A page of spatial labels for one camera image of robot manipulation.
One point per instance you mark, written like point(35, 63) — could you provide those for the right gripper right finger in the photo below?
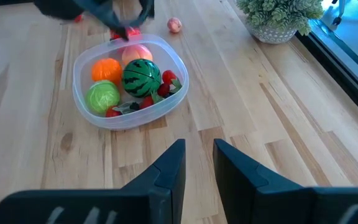
point(253, 193)

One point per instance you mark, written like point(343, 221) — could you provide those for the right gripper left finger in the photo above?
point(154, 193)

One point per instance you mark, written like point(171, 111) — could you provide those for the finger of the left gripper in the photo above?
point(104, 14)
point(146, 12)

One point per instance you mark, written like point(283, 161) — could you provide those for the small toy peach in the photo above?
point(174, 25)

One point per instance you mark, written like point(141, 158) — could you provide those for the large toy peach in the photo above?
point(137, 53)

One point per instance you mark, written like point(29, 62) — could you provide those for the orange toy mandarin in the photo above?
point(106, 71)

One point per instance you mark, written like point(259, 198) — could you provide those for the green striped toy watermelon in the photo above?
point(141, 77)

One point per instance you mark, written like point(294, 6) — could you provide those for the red toy cherry tomato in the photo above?
point(168, 76)

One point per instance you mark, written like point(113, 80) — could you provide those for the small red toy strawberry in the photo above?
point(163, 89)

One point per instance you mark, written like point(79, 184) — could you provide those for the green toy cabbage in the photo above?
point(102, 97)

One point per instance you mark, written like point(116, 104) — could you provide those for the dark toy blackberry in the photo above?
point(134, 106)

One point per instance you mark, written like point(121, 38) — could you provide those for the red strawberry pale green leaves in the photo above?
point(112, 112)

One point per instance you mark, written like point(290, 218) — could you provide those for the clear plastic tupperware container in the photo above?
point(82, 77)

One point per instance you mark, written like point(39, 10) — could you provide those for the gray office chair white base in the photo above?
point(337, 20)

